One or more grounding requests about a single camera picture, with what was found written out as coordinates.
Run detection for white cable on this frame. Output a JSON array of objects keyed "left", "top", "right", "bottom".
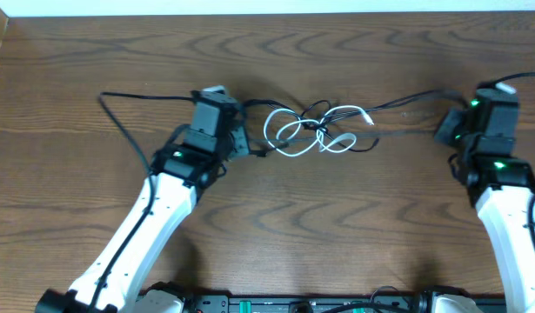
[{"left": 263, "top": 105, "right": 376, "bottom": 158}]

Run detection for thick black USB cable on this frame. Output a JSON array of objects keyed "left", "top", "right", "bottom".
[{"left": 249, "top": 128, "right": 438, "bottom": 158}]

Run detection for thin black cable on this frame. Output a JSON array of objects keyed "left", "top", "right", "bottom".
[{"left": 243, "top": 89, "right": 466, "bottom": 154}]

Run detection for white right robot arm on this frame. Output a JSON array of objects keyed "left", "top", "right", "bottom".
[{"left": 434, "top": 108, "right": 535, "bottom": 312}]

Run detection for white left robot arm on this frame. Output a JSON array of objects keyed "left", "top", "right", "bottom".
[{"left": 36, "top": 110, "right": 247, "bottom": 312}]

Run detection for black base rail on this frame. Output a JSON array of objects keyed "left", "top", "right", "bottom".
[{"left": 131, "top": 282, "right": 507, "bottom": 313}]

